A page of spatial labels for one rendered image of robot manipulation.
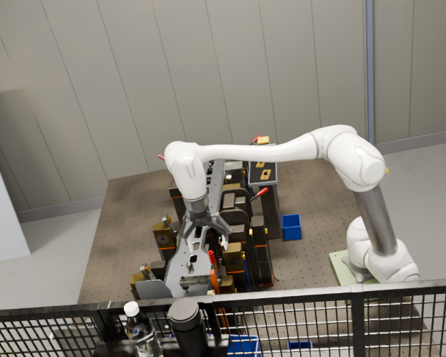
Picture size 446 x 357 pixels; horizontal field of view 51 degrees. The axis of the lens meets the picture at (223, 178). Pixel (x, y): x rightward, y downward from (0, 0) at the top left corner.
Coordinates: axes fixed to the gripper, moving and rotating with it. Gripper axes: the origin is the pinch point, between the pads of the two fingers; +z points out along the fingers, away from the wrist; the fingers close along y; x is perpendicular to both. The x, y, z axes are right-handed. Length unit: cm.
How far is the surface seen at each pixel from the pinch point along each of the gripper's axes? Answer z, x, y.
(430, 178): 124, -207, -145
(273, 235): 52, -65, -20
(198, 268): 23.5, -14.0, 10.7
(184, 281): 16.2, 1.0, 13.2
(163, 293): -4.1, 26.6, 12.0
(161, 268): 24.7, -17.3, 28.9
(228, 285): 18.4, 2.6, -4.7
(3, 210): 79, -161, 207
